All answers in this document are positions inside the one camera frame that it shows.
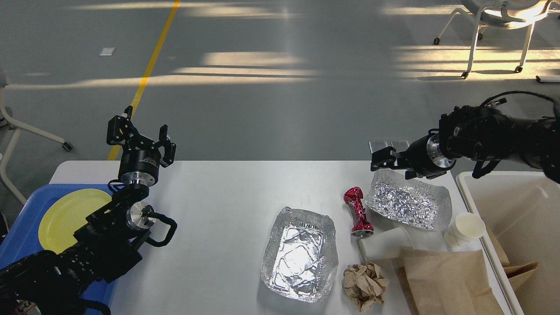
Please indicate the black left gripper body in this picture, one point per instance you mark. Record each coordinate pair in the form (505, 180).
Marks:
(139, 163)

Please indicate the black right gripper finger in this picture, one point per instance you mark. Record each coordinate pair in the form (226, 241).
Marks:
(387, 158)

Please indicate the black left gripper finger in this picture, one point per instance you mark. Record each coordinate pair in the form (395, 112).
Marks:
(165, 147)
(121, 132)

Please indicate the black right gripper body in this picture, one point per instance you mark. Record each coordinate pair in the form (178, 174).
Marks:
(425, 158)

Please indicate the yellow plastic plate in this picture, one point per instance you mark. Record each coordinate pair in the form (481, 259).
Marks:
(65, 216)

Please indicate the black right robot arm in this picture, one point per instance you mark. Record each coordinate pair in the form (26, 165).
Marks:
(483, 134)

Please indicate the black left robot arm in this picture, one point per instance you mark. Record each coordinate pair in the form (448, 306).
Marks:
(133, 224)

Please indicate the crushed red soda can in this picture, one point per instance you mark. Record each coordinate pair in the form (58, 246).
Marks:
(362, 227)

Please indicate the white paper cup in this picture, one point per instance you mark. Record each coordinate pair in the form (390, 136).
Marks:
(464, 229)

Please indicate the white plastic bin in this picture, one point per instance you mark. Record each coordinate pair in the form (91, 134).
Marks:
(521, 208)

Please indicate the white chair base left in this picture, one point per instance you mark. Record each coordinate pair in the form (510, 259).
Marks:
(17, 126)

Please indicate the wooden board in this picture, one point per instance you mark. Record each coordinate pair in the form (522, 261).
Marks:
(446, 283)

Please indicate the crumpled brown paper ball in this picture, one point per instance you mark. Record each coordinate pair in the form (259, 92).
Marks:
(365, 285)

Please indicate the aluminium foil tray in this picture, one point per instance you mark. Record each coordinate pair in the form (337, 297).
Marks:
(300, 260)

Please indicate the blue plastic tray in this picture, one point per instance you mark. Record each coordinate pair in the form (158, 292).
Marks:
(22, 236)

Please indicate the brown paper in bin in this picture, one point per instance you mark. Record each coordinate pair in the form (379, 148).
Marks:
(516, 275)

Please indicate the white office chair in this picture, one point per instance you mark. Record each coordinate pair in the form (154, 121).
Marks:
(499, 14)

